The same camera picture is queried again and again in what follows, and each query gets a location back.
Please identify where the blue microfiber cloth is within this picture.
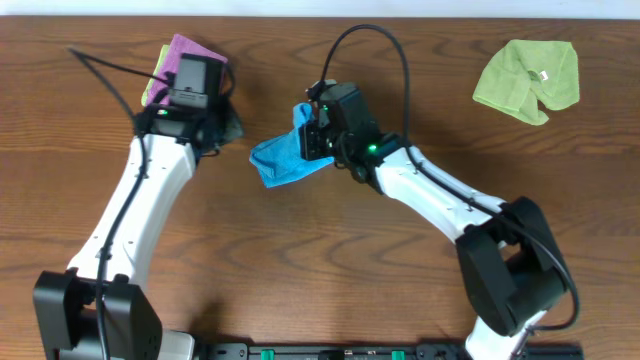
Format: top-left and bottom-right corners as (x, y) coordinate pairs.
(249, 103), (334, 188)

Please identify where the folded light green cloth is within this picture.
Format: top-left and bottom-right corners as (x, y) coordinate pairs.
(141, 44), (170, 106)

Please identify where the folded purple cloth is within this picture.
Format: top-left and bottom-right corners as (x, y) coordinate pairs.
(145, 34), (228, 106)

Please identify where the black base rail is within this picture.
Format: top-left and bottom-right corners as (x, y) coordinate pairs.
(159, 329), (586, 360)

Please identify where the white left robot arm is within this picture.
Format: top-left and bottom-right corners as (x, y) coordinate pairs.
(33, 96), (243, 360)

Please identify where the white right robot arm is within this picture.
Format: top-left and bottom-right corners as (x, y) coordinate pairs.
(299, 123), (572, 359)

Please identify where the crumpled green cloth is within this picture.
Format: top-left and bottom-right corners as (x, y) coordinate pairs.
(472, 39), (580, 126)

